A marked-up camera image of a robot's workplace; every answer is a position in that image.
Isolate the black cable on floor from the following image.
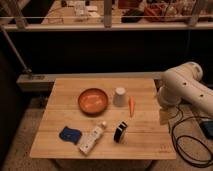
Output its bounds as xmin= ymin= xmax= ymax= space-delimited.
xmin=168 ymin=106 xmax=213 ymax=169

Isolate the metal railing frame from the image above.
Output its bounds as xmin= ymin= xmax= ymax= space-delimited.
xmin=0 ymin=0 xmax=213 ymax=74

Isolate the black striped box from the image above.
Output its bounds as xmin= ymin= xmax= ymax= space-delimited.
xmin=114 ymin=122 xmax=128 ymax=143

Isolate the white plastic bottle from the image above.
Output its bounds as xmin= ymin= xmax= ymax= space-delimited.
xmin=79 ymin=121 xmax=107 ymax=155

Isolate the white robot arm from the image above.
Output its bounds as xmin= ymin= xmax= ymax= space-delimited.
xmin=156 ymin=62 xmax=213 ymax=125

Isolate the blue sponge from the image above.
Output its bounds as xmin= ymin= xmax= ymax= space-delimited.
xmin=59 ymin=126 xmax=82 ymax=144

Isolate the grey ledge beam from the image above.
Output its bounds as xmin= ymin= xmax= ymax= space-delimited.
xmin=16 ymin=72 xmax=162 ymax=92

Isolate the wooden table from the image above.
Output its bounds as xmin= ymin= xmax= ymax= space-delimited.
xmin=30 ymin=78 xmax=176 ymax=160

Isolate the orange ceramic bowl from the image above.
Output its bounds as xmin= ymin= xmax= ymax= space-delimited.
xmin=78 ymin=88 xmax=108 ymax=115

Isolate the orange carrot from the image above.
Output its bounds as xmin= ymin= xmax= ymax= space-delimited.
xmin=129 ymin=96 xmax=135 ymax=117

